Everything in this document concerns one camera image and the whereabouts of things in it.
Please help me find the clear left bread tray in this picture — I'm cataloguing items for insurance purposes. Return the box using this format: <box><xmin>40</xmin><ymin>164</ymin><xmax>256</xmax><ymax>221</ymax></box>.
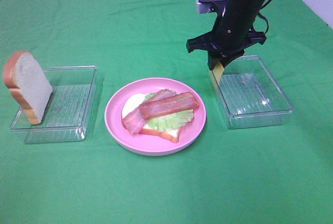
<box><xmin>10</xmin><ymin>65</ymin><xmax>97</xmax><ymax>144</ymax></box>

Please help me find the pink round plate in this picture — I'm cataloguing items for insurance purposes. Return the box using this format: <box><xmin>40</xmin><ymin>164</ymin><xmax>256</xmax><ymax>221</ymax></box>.
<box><xmin>104</xmin><ymin>77</ymin><xmax>207</xmax><ymax>156</ymax></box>

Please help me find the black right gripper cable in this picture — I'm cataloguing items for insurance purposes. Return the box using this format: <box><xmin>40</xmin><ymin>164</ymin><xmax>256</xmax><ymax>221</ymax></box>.
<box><xmin>251</xmin><ymin>0</ymin><xmax>279</xmax><ymax>35</ymax></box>

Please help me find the white bread slice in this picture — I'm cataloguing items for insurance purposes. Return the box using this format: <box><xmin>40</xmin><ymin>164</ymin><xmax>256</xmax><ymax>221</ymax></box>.
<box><xmin>121</xmin><ymin>93</ymin><xmax>182</xmax><ymax>143</ymax></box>

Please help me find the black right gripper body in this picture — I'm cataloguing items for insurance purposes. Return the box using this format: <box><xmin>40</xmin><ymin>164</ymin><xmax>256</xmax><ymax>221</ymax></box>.
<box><xmin>186</xmin><ymin>18</ymin><xmax>266</xmax><ymax>58</ymax></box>

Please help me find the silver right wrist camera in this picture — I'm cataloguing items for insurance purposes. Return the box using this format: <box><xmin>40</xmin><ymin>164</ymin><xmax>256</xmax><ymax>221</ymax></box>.
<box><xmin>196</xmin><ymin>0</ymin><xmax>228</xmax><ymax>15</ymax></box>

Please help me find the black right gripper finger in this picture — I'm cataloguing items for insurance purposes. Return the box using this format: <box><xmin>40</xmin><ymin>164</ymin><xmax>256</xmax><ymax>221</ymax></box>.
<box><xmin>208</xmin><ymin>52</ymin><xmax>221</xmax><ymax>70</ymax></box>
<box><xmin>220</xmin><ymin>50</ymin><xmax>245</xmax><ymax>67</ymax></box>

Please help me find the yellow cheese slice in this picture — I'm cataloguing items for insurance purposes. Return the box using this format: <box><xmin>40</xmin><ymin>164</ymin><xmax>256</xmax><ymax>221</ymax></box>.
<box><xmin>209</xmin><ymin>61</ymin><xmax>224</xmax><ymax>94</ymax></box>

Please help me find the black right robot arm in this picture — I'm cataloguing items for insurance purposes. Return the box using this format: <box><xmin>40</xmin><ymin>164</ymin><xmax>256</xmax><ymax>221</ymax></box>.
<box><xmin>186</xmin><ymin>0</ymin><xmax>271</xmax><ymax>70</ymax></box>

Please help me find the standing bread slice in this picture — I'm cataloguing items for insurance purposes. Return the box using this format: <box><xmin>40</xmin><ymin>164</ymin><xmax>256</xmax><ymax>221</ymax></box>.
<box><xmin>3</xmin><ymin>50</ymin><xmax>53</xmax><ymax>125</ymax></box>

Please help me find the bacon strip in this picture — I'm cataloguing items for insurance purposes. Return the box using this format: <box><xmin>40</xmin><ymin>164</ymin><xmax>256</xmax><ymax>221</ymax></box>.
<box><xmin>139</xmin><ymin>92</ymin><xmax>199</xmax><ymax>120</ymax></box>
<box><xmin>121</xmin><ymin>89</ymin><xmax>176</xmax><ymax>135</ymax></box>

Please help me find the green lettuce leaf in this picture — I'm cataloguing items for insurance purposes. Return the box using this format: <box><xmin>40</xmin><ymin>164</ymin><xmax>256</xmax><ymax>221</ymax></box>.
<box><xmin>144</xmin><ymin>89</ymin><xmax>195</xmax><ymax>132</ymax></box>

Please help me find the green tablecloth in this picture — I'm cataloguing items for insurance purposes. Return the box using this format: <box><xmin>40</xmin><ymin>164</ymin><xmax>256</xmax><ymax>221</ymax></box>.
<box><xmin>1</xmin><ymin>0</ymin><xmax>332</xmax><ymax>223</ymax></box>

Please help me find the clear right ingredient tray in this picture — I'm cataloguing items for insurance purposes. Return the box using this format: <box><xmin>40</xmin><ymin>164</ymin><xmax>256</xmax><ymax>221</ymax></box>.
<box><xmin>216</xmin><ymin>56</ymin><xmax>293</xmax><ymax>129</ymax></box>

